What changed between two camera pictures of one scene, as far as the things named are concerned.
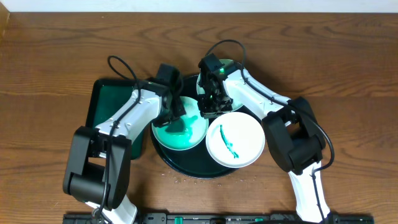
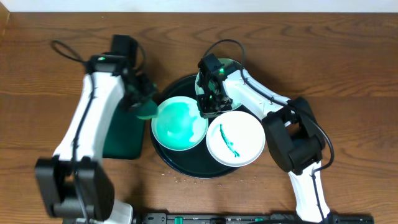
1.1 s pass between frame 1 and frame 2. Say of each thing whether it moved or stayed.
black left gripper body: moved
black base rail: stayed
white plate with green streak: stayed
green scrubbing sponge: moved
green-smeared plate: stayed
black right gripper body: stayed
